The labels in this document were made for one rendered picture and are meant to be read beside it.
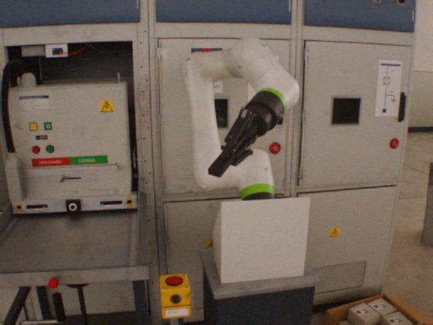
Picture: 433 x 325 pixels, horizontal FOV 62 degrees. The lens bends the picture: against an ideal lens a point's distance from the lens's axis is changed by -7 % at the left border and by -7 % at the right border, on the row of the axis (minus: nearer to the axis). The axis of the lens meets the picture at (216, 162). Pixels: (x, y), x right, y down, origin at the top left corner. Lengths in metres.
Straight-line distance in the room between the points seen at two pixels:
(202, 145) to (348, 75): 0.94
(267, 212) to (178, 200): 0.75
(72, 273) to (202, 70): 0.84
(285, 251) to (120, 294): 1.10
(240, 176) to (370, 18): 1.12
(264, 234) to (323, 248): 1.00
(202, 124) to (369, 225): 1.29
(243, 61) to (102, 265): 0.78
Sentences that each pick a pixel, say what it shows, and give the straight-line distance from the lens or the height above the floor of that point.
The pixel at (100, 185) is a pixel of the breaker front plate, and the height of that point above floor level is 0.97.
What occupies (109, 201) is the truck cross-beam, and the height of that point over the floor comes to 0.90.
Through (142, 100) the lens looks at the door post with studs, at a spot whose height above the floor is 1.30.
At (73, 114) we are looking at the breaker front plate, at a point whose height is 1.28.
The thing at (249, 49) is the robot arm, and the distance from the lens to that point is 1.04.
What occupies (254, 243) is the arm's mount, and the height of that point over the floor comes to 0.90.
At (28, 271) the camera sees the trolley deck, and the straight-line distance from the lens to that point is 1.37.
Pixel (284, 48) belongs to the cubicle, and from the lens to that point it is 1.90.
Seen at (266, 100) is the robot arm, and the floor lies 1.39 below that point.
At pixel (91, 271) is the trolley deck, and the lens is 1.32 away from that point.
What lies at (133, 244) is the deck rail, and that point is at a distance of 1.43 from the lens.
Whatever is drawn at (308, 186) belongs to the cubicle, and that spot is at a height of 0.83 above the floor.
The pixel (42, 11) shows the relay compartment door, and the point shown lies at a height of 1.71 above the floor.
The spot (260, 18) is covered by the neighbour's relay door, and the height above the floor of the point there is 1.67.
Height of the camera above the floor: 1.50
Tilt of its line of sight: 16 degrees down
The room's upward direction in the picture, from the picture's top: straight up
